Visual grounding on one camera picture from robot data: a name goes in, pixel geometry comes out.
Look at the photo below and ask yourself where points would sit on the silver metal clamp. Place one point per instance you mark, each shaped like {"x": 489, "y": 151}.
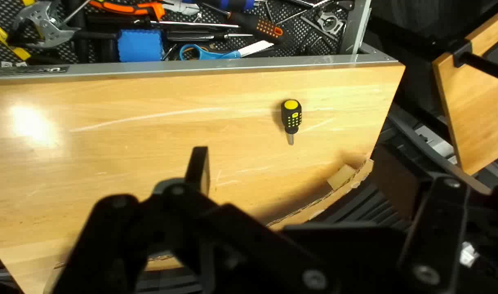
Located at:
{"x": 45, "y": 30}

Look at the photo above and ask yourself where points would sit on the yellow black stubby screwdriver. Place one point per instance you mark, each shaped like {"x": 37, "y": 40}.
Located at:
{"x": 292, "y": 115}

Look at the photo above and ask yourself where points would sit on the wooden black-framed side desk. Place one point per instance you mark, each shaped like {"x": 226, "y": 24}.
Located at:
{"x": 478, "y": 104}

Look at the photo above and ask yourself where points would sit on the curved wooden track piece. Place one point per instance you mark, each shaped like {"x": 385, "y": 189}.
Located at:
{"x": 344, "y": 177}

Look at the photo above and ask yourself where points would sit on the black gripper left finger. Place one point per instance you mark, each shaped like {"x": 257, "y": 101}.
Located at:
{"x": 124, "y": 246}

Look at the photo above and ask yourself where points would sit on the grey wood-topped tool cabinet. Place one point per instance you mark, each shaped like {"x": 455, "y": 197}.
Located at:
{"x": 151, "y": 153}

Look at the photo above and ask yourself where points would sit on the grey metal tool drawer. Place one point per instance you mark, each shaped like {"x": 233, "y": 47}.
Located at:
{"x": 205, "y": 66}

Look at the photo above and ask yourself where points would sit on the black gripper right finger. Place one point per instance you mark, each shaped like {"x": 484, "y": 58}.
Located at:
{"x": 439, "y": 235}

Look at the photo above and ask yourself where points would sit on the silver hex key set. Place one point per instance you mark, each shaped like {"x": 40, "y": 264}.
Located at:
{"x": 331, "y": 24}

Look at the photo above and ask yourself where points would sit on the blue rectangular box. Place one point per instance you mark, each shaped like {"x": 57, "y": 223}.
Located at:
{"x": 142, "y": 45}

